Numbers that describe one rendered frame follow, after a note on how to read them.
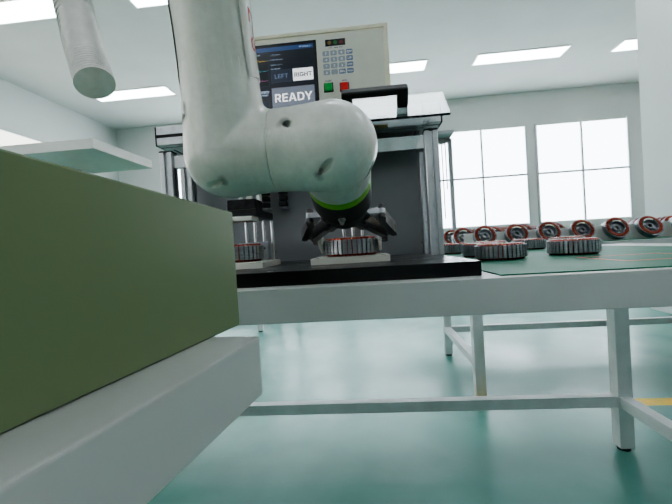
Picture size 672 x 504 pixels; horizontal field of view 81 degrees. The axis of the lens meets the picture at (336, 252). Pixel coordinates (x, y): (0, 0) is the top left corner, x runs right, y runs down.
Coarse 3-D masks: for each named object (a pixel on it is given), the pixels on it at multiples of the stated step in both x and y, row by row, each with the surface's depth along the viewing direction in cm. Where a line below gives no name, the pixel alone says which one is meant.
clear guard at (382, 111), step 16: (384, 96) 69; (416, 96) 68; (432, 96) 67; (368, 112) 66; (384, 112) 65; (400, 112) 65; (416, 112) 64; (432, 112) 64; (448, 112) 63; (384, 128) 87; (400, 128) 88; (416, 128) 89
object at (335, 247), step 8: (328, 240) 78; (336, 240) 76; (344, 240) 75; (352, 240) 75; (360, 240) 75; (368, 240) 76; (376, 240) 78; (328, 248) 77; (336, 248) 76; (344, 248) 75; (352, 248) 76; (360, 248) 75; (368, 248) 76; (376, 248) 78; (328, 256) 79; (336, 256) 77
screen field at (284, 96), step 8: (272, 88) 94; (280, 88) 94; (288, 88) 94; (296, 88) 94; (304, 88) 94; (312, 88) 93; (272, 96) 94; (280, 96) 94; (288, 96) 94; (296, 96) 94; (304, 96) 94; (312, 96) 93; (272, 104) 94; (280, 104) 94; (288, 104) 94; (296, 104) 94
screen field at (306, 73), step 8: (272, 72) 94; (280, 72) 94; (288, 72) 94; (296, 72) 94; (304, 72) 93; (312, 72) 93; (272, 80) 94; (280, 80) 94; (288, 80) 94; (296, 80) 94
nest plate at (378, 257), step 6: (318, 258) 75; (324, 258) 74; (330, 258) 73; (336, 258) 73; (342, 258) 73; (348, 258) 73; (354, 258) 73; (360, 258) 73; (366, 258) 73; (372, 258) 73; (378, 258) 73; (384, 258) 73; (312, 264) 74; (318, 264) 74; (324, 264) 74
